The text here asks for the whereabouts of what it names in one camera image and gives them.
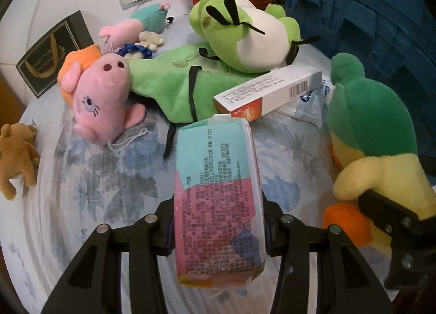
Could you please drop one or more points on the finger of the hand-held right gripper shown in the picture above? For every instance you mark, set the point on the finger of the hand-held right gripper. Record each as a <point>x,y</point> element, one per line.
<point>407,264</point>
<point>391,210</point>

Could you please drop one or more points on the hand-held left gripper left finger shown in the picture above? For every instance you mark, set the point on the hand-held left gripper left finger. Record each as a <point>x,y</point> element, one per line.
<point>163,229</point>

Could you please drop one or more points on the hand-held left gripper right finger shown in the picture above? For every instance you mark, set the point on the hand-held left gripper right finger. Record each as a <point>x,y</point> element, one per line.
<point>272,232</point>

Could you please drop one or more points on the pastel tissue pack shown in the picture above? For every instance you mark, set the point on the pastel tissue pack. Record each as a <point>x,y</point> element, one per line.
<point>218,198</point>

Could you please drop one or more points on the green and yellow duck plush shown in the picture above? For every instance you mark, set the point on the green and yellow duck plush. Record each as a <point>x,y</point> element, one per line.
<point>368,116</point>

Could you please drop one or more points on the blue plastic crate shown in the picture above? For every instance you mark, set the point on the blue plastic crate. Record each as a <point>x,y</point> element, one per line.
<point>357,0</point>

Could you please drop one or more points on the floral patterned desktop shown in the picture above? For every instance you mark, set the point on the floral patterned desktop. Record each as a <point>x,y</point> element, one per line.
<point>102,177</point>

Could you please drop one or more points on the clear blue wipe packet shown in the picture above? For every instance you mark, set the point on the clear blue wipe packet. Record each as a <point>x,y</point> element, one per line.
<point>306,106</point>

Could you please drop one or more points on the white and orange medicine box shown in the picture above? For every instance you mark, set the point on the white and orange medicine box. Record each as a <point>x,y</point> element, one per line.
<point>265,91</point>

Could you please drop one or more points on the pink pig plush orange dress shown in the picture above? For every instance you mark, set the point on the pink pig plush orange dress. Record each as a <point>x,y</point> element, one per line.
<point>98,96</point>

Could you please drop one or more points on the brown teddy bear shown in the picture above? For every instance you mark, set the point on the brown teddy bear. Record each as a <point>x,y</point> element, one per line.
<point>17,157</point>

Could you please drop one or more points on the small beige and blue doll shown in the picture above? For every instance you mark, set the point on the small beige and blue doll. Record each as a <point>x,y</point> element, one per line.
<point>136,50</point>

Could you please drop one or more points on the tiny beige bear plush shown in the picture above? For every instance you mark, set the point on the tiny beige bear plush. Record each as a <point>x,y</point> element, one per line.
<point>150,39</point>

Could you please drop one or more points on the large green frog plush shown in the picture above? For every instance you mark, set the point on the large green frog plush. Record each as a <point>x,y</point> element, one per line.
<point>259,38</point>

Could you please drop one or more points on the black gift box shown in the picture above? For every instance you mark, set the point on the black gift box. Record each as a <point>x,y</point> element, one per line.
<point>51,52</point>

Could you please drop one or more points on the small pig plush teal dress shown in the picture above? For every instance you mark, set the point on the small pig plush teal dress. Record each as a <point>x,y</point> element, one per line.
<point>150,16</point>

